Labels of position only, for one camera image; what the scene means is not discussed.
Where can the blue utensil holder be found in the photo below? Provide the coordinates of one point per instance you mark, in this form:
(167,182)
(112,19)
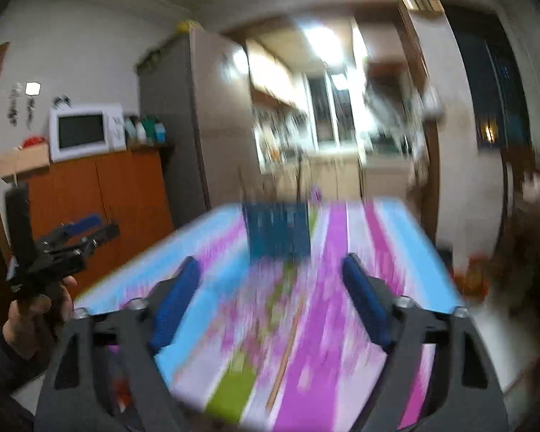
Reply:
(274,229)

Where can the red basin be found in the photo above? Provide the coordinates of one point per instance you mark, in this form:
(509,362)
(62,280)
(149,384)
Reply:
(471,276)

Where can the blue container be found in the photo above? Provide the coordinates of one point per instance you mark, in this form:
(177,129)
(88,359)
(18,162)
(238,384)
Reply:
(160,132)

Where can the orange wooden cabinet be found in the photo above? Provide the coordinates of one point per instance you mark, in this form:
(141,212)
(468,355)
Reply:
(117,198)

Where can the kitchen window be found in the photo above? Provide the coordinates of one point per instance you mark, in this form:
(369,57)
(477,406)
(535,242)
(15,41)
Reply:
(335,108)

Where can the person's left forearm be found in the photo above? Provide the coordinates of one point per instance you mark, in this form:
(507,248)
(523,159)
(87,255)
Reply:
(9,382)

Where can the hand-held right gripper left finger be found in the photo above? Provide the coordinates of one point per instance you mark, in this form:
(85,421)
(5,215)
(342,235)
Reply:
(175,306)

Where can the beige window base cabinets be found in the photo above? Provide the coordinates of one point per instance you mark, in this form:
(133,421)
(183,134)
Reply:
(335,175)

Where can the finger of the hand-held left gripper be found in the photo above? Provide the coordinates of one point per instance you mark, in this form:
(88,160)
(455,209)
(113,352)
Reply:
(83,225)
(101,236)

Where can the dark window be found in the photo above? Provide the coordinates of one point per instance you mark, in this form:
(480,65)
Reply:
(486,76)

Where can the brown refrigerator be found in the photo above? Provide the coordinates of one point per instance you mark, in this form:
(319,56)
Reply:
(184,144)

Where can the thin wooden stick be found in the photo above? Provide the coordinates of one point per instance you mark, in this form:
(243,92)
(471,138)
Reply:
(285,355)

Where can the white microwave oven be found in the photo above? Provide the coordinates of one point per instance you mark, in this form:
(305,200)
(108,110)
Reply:
(81,130)

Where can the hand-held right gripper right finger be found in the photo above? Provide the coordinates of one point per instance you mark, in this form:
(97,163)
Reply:
(369,301)

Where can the person's left hand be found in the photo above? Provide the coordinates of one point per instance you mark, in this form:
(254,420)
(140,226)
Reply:
(31,324)

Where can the beige wall cabinets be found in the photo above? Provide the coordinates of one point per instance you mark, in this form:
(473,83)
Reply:
(272,76)

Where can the yellow bag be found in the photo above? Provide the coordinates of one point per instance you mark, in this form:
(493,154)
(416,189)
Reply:
(188,25)

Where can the green box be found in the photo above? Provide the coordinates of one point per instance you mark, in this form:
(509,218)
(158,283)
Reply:
(148,130)

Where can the floral striped tablecloth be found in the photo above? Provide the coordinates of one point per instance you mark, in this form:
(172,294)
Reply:
(342,234)

